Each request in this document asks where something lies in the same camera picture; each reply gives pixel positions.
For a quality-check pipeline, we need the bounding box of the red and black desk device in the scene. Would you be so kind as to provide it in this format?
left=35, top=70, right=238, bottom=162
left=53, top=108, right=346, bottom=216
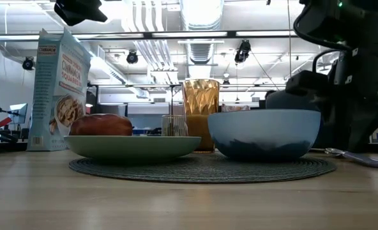
left=0, top=116, right=18, bottom=143

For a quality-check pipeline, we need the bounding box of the desk monitor on arm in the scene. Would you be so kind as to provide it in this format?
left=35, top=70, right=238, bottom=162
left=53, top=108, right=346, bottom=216
left=7, top=102, right=29, bottom=125

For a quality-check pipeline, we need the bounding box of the black toaster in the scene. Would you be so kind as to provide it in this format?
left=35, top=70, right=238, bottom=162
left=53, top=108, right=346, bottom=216
left=265, top=90, right=322, bottom=112

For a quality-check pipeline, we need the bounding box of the light blue bowl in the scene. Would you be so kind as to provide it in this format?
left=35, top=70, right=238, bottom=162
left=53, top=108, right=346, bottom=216
left=207, top=109, right=322, bottom=161

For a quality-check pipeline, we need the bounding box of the black ceiling camera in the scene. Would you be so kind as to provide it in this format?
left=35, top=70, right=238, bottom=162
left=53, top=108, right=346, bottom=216
left=22, top=56, right=35, bottom=72
left=126, top=50, right=139, bottom=65
left=234, top=39, right=252, bottom=64

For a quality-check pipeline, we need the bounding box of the clear glass cup with juice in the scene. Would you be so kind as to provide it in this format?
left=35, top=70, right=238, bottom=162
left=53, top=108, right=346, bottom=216
left=161, top=114, right=189, bottom=137

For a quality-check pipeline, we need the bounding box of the round grey woven placemat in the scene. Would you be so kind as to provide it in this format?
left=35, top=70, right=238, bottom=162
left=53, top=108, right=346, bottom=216
left=69, top=149, right=337, bottom=184

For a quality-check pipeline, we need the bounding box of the black overhead frame bar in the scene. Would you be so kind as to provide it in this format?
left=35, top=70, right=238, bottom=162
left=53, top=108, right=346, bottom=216
left=0, top=29, right=298, bottom=40

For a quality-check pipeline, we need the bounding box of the silver ventilation duct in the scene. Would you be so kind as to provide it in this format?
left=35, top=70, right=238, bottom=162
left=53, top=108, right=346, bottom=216
left=179, top=0, right=225, bottom=65

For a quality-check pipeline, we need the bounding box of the silver spoon with grey handle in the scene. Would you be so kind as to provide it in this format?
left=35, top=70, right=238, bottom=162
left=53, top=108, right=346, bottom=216
left=324, top=147, right=378, bottom=169

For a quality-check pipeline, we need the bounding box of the light blue cinnamon cereal box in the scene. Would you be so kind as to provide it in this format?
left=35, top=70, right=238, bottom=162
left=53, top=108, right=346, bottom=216
left=26, top=27, right=93, bottom=151

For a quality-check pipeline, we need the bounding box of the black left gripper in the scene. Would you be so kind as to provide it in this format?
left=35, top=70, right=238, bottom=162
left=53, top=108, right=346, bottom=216
left=54, top=0, right=109, bottom=27

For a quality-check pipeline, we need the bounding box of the reddish brown pastry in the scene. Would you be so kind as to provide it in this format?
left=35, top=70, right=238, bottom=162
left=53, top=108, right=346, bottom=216
left=69, top=113, right=134, bottom=137

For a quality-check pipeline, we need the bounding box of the amber faceted tumbler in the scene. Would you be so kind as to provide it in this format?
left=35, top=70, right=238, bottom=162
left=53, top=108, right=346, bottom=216
left=181, top=79, right=221, bottom=153

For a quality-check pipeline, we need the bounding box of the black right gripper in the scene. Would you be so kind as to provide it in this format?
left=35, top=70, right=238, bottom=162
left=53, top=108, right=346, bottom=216
left=328, top=47, right=378, bottom=153

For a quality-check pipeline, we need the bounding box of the pale green plate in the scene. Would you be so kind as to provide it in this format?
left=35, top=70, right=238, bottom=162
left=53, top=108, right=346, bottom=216
left=63, top=135, right=202, bottom=162

